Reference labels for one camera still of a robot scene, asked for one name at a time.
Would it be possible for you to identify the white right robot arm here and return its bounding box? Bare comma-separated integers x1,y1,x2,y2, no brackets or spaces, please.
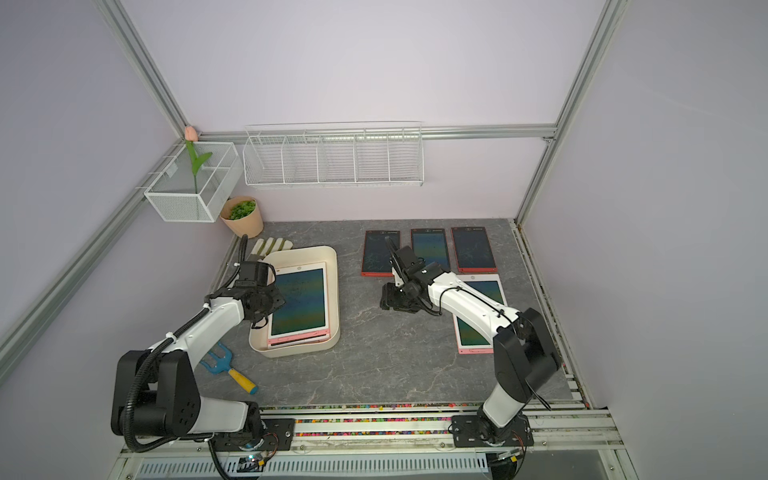
380,248,562,448

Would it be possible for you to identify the white wire wall shelf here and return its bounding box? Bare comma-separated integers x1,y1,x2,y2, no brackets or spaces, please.
243,121,425,188

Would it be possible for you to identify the small red writing tablet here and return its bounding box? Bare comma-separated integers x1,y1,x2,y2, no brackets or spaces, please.
451,226,498,274

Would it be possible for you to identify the cream plastic storage tray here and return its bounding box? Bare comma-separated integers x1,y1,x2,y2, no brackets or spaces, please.
249,246,340,358

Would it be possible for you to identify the pink writing tablet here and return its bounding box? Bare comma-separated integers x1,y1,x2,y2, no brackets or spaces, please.
267,332,330,349
267,262,330,349

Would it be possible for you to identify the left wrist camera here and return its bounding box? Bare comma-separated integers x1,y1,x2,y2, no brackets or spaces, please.
238,261,273,287

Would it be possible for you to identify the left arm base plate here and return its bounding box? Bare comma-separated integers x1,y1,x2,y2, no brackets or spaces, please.
212,418,296,453

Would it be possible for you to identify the beige work glove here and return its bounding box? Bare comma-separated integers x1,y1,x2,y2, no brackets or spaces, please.
247,237,293,261

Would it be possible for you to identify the large red writing tablet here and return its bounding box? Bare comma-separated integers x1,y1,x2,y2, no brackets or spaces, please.
411,228,451,271

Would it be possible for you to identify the artificial pink tulip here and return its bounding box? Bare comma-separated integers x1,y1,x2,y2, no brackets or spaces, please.
184,126,212,193

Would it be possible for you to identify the white mesh wall box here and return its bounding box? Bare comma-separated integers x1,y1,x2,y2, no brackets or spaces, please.
144,142,244,223

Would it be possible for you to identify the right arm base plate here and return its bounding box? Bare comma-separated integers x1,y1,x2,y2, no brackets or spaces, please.
448,413,534,448

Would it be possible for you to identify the yellow blue handled tool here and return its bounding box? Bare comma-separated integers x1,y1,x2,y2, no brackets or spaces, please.
200,341,258,395

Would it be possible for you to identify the potted green plant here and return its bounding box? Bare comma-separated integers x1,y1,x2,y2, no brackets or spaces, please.
220,196,264,238

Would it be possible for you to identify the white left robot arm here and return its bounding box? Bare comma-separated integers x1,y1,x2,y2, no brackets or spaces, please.
110,280,285,453

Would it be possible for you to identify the black frame writing tablet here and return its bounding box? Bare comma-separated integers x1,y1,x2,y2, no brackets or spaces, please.
361,230,400,277

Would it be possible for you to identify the white writing tablet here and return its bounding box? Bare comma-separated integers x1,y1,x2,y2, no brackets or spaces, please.
453,274,507,355

